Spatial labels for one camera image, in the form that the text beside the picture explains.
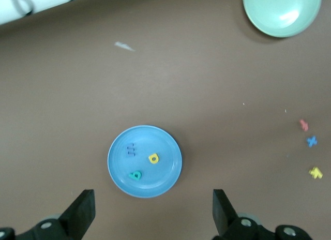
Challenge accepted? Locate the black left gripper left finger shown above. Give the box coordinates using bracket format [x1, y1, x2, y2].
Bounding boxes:
[0, 189, 96, 240]

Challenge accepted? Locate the brown table cover sheet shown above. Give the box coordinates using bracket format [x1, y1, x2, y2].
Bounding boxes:
[0, 0, 331, 240]

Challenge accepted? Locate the looped black cable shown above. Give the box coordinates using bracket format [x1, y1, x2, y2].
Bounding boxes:
[9, 0, 36, 17]

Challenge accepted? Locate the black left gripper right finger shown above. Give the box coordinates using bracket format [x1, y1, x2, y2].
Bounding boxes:
[212, 189, 312, 240]

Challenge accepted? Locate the yellow foam letter k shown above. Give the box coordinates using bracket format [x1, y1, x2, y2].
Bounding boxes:
[309, 167, 323, 179]

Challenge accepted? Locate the blue foam letter m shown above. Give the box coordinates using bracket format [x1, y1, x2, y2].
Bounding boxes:
[126, 143, 137, 158]

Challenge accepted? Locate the small white paper scrap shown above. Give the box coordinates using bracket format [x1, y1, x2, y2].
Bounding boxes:
[114, 41, 136, 52]

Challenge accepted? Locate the blue round plate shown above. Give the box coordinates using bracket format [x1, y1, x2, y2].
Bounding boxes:
[107, 125, 183, 199]

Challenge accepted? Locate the green round plate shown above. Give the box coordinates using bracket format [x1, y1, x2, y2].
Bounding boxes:
[242, 0, 323, 38]

